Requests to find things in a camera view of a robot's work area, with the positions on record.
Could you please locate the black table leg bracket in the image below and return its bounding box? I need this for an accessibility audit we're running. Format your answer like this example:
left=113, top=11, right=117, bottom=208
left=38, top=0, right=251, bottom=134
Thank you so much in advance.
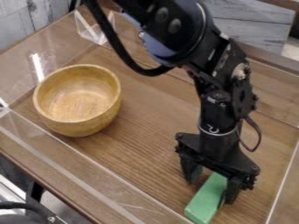
left=26, top=181, right=68, bottom=224

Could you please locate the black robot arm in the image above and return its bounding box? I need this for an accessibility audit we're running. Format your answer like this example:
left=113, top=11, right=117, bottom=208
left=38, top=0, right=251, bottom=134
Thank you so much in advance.
left=83, top=0, right=261, bottom=204

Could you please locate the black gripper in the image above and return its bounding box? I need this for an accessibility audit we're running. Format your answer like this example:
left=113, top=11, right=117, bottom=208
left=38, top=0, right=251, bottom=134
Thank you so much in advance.
left=175, top=132, right=261, bottom=204

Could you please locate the brown wooden bowl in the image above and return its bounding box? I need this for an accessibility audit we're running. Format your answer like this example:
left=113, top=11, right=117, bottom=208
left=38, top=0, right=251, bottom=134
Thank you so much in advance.
left=32, top=64, right=122, bottom=137

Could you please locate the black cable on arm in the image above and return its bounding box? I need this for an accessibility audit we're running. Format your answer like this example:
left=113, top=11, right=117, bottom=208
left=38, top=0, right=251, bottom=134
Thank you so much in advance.
left=235, top=115, right=263, bottom=153

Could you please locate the green rectangular block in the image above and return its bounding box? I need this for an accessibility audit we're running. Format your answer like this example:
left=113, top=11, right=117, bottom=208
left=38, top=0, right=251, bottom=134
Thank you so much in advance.
left=185, top=173, right=227, bottom=224

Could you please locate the black cable under table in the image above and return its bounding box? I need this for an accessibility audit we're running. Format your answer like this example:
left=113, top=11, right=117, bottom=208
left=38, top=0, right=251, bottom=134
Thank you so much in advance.
left=0, top=200, right=60, bottom=224

